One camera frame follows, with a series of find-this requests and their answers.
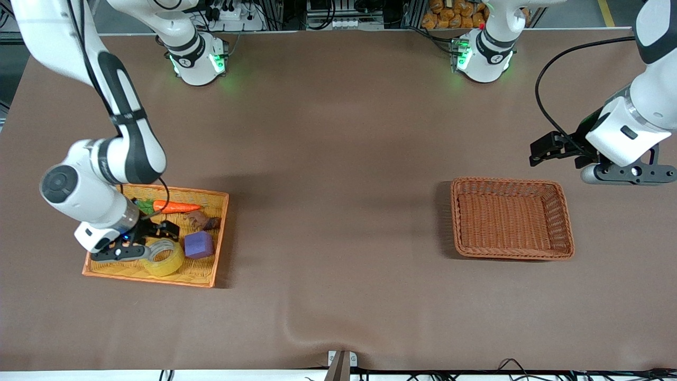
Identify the brown toy figure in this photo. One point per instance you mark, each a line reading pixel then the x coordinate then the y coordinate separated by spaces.
pixel 203 220

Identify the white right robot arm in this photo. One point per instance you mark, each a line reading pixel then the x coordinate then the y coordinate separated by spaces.
pixel 132 132

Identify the orange wicker tray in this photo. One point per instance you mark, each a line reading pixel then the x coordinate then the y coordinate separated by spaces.
pixel 201 272

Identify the pile of orange snack bags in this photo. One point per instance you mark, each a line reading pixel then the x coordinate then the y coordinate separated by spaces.
pixel 455 13

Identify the purple foam cube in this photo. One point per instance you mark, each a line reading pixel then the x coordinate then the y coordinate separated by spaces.
pixel 198 245

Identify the brown wicker basket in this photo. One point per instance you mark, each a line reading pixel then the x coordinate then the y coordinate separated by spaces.
pixel 510 217

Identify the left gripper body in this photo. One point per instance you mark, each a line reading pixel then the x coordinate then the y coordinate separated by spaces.
pixel 577 144

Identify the white power strip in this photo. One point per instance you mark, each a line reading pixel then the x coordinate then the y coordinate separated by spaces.
pixel 238 17

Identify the yellow tape roll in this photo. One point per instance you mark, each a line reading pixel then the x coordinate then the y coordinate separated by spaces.
pixel 166 267

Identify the orange toy carrot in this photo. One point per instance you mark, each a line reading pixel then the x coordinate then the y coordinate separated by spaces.
pixel 177 207

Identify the metal table edge bracket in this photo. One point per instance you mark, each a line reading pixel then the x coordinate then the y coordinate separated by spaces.
pixel 338 365

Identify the white connector block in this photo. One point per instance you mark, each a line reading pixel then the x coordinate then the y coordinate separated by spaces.
pixel 346 24

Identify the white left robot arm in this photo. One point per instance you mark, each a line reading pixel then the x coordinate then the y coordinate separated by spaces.
pixel 656 90

